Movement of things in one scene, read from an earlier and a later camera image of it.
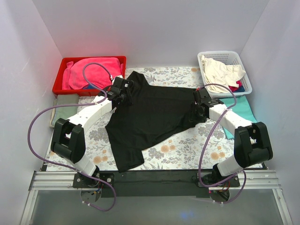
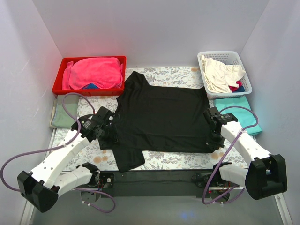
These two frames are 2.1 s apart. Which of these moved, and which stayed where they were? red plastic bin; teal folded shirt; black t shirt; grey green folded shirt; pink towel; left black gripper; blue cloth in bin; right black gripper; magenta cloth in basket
Moved: left black gripper; right black gripper; black t shirt
Stayed: blue cloth in bin; red plastic bin; grey green folded shirt; teal folded shirt; magenta cloth in basket; pink towel
